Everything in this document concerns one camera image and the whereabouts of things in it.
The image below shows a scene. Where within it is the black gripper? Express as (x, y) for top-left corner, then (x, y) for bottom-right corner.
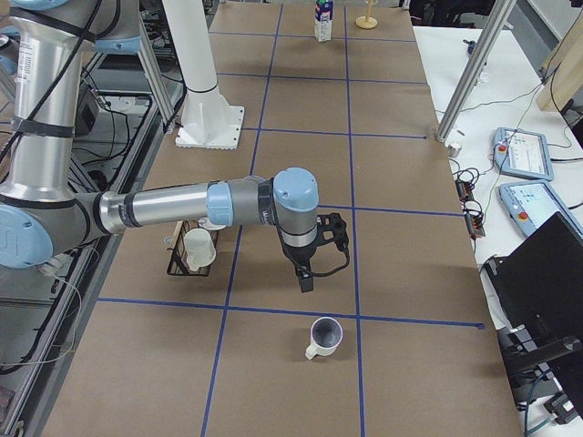
(282, 243), (316, 293)

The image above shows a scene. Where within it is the white mug grey inside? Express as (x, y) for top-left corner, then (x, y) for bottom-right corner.
(304, 317), (343, 360)

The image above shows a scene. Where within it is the blue white milk carton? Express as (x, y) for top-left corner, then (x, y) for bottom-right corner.
(314, 0), (333, 43)

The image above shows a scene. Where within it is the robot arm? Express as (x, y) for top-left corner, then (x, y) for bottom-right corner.
(1, 1), (319, 291)

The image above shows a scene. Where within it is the small metal cup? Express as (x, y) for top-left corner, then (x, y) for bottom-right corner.
(447, 142), (462, 158)

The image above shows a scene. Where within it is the black power strip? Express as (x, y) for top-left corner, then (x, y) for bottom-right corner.
(455, 180), (486, 240)

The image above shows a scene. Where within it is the black laptop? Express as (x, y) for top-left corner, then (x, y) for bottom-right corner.
(485, 212), (582, 404)

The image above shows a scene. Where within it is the teach pendant near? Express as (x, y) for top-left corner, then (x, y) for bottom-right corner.
(497, 179), (578, 237)

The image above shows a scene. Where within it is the teach pendant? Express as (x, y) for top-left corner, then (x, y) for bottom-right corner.
(493, 127), (554, 181)
(497, 179), (578, 237)

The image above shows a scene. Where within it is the teach pendant far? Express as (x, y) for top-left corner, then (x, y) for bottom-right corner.
(493, 127), (554, 181)

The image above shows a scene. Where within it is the wooden mug tree stand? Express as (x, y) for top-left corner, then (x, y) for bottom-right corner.
(355, 0), (378, 30)

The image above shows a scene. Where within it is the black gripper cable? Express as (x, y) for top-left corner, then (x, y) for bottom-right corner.
(277, 218), (351, 279)

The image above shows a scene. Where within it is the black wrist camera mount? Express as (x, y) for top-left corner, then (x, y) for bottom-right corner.
(316, 212), (349, 251)

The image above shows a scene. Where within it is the black wire dish rack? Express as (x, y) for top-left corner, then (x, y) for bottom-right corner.
(167, 218), (221, 277)

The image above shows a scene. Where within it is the white camera post with base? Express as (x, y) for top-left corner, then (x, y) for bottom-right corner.
(163, 0), (244, 150)

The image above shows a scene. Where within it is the aluminium frame post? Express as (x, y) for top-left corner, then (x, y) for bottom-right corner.
(435, 0), (517, 143)

